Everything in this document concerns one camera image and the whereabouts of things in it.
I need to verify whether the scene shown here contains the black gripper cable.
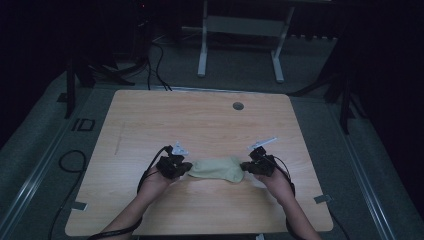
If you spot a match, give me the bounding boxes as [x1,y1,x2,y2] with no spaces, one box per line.
[87,145,174,240]
[271,155,301,240]

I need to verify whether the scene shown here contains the metal floor rail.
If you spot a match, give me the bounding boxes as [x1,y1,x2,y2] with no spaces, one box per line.
[328,103,398,240]
[0,89,98,240]

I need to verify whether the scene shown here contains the black looped floor cable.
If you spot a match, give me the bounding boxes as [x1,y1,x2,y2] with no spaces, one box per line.
[48,149,88,240]

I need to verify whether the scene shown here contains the white desk frame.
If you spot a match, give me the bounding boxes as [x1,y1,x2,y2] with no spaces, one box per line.
[181,0,334,84]

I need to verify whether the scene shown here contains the person's left hand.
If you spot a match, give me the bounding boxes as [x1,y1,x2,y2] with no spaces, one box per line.
[138,166,181,201]

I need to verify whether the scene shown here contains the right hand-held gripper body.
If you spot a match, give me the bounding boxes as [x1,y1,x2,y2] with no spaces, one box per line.
[247,136,279,177]

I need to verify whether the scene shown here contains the black equipment tower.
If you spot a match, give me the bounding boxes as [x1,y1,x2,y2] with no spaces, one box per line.
[131,0,156,64]

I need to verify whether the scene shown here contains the black floor cables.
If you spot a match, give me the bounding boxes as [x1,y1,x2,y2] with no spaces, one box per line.
[146,41,173,92]

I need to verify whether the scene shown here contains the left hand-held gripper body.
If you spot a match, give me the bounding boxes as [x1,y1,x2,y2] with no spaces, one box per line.
[156,141,190,180]

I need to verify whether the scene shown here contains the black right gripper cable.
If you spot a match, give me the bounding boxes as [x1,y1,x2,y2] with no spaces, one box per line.
[271,155,301,240]

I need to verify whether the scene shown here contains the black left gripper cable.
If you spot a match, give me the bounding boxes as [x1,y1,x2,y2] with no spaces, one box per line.
[87,145,174,240]

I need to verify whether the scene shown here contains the person's right hand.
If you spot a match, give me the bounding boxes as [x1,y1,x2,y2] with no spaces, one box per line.
[254,168,296,205]

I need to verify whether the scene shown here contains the black metal stand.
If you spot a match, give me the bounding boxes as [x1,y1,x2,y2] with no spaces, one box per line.
[56,56,136,120]
[289,33,368,135]

